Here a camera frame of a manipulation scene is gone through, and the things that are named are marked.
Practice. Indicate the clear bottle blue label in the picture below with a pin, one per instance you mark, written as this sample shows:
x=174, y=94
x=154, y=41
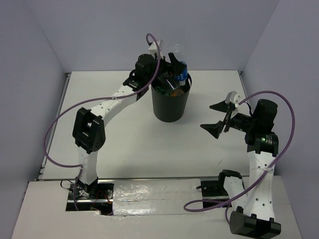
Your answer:
x=177, y=50

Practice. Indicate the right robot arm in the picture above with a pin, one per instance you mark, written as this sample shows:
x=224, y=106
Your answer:
x=253, y=214

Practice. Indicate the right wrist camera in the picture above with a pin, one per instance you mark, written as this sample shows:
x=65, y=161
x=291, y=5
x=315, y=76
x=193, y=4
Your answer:
x=233, y=98

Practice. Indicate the orange juice bottle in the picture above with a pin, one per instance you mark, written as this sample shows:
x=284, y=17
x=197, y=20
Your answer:
x=177, y=92

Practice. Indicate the clear plastic cup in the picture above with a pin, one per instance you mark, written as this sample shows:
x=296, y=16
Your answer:
x=169, y=84

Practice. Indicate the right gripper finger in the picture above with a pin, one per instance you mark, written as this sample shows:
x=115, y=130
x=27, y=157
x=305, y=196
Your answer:
x=214, y=129
x=221, y=107

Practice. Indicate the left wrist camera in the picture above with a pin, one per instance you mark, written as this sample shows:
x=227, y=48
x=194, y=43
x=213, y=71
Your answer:
x=154, y=48

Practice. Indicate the green plastic bottle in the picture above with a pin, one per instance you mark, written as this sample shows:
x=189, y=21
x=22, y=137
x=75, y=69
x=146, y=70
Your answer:
x=160, y=90

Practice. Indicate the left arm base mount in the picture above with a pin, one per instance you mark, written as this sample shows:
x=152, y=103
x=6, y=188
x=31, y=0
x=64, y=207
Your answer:
x=100, y=201

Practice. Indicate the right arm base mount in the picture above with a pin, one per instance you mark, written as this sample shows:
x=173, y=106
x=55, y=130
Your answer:
x=212, y=193

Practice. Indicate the silver tape sheet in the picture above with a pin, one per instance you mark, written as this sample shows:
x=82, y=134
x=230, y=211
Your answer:
x=154, y=197

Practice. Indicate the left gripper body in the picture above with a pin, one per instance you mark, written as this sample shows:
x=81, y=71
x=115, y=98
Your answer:
x=163, y=69

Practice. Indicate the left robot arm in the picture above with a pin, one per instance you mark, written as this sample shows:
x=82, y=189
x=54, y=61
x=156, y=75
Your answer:
x=89, y=127

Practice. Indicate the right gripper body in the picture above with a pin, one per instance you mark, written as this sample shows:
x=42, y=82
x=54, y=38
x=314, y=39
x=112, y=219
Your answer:
x=241, y=122

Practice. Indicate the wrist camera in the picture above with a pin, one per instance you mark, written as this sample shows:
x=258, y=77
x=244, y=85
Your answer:
x=233, y=98
x=154, y=48

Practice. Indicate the black plastic bin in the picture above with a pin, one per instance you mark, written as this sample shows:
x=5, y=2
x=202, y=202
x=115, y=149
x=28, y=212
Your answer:
x=167, y=108

